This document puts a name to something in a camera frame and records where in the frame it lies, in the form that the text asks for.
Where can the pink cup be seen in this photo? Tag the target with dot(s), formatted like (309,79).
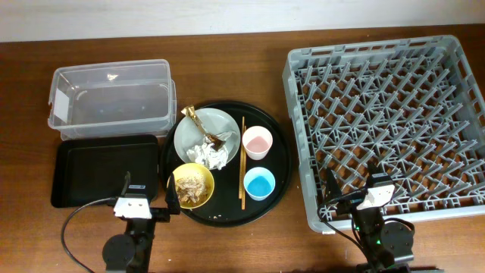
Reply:
(257,141)

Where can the wooden chopstick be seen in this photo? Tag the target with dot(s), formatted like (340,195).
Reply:
(243,200)
(240,194)

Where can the clear plastic storage bin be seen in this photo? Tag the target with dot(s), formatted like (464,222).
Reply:
(113,99)

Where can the grey dishwasher rack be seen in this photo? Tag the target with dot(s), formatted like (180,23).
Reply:
(412,107)

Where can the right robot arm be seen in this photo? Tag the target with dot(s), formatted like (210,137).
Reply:
(385,243)

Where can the black rectangular tray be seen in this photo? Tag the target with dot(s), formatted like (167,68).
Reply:
(90,169)

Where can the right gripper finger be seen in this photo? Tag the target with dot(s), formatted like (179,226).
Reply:
(332,189)
(373,170)

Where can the round black serving tray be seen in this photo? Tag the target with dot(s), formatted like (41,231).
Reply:
(224,208)

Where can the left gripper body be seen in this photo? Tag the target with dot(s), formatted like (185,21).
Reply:
(160,215)

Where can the pale grey plate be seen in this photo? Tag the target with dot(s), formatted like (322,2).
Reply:
(215,121)

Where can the yellow bowl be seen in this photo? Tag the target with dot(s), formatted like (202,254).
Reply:
(195,170)

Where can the food scraps pile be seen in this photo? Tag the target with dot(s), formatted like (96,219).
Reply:
(191,189)

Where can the white napkin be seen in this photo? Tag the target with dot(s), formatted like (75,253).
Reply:
(205,154)

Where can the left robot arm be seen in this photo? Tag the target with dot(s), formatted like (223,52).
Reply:
(131,250)

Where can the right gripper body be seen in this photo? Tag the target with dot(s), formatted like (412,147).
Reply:
(349,202)

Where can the blue cup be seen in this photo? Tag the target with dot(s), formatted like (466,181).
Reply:
(259,183)

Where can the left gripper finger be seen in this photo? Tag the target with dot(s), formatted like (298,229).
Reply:
(171,197)
(126,184)

